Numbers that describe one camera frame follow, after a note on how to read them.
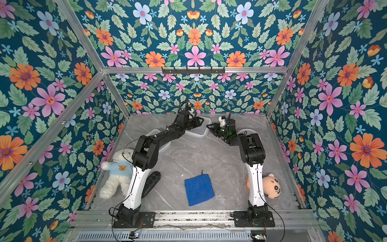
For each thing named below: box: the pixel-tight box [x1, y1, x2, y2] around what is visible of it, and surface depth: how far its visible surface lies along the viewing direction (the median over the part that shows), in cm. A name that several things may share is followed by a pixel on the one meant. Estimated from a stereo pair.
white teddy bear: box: [99, 147, 135, 200], surface depth 83 cm
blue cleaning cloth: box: [184, 169, 216, 207], surface depth 84 cm
